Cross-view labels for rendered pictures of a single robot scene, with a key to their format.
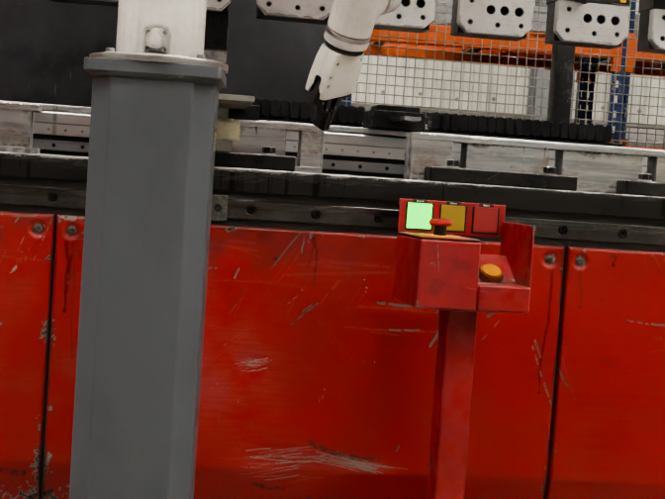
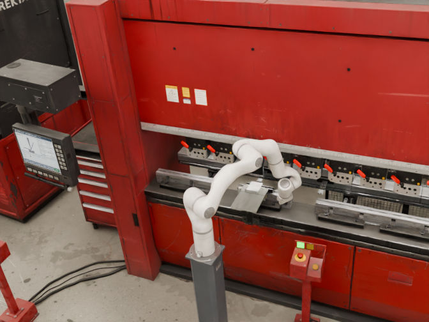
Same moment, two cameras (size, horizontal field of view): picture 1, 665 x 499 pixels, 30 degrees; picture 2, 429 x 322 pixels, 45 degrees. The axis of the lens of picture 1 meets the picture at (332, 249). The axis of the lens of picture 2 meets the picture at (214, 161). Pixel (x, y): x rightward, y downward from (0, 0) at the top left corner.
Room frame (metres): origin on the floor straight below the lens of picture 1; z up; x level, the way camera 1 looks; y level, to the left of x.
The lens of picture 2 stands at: (-0.14, -1.13, 3.17)
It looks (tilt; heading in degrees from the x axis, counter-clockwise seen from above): 33 degrees down; 34
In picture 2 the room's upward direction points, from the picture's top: 5 degrees counter-clockwise
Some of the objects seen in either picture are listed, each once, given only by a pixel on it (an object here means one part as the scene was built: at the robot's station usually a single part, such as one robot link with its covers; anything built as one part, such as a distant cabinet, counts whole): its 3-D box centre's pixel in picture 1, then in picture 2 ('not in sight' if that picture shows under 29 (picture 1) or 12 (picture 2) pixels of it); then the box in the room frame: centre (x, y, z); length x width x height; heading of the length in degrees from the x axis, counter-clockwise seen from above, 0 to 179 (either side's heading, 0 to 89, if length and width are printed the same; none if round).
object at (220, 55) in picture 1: (202, 36); (256, 170); (2.45, 0.28, 1.13); 0.10 x 0.02 x 0.10; 98
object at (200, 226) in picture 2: not in sight; (197, 208); (1.74, 0.28, 1.30); 0.19 x 0.12 x 0.24; 64
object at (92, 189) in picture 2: not in sight; (115, 179); (2.58, 1.82, 0.50); 0.50 x 0.50 x 1.00; 8
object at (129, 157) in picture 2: not in sight; (145, 135); (2.48, 1.27, 1.15); 0.85 x 0.25 x 2.30; 8
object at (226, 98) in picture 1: (200, 99); (249, 198); (2.30, 0.26, 1.00); 0.26 x 0.18 x 0.01; 8
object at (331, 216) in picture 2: (501, 178); (341, 220); (2.47, -0.32, 0.89); 0.30 x 0.05 x 0.03; 98
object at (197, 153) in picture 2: not in sight; (198, 145); (2.38, 0.70, 1.26); 0.15 x 0.09 x 0.17; 98
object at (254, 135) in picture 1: (224, 143); (264, 195); (2.45, 0.23, 0.92); 0.39 x 0.06 x 0.10; 98
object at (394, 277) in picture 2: not in sight; (399, 278); (2.43, -0.75, 0.59); 0.15 x 0.02 x 0.07; 98
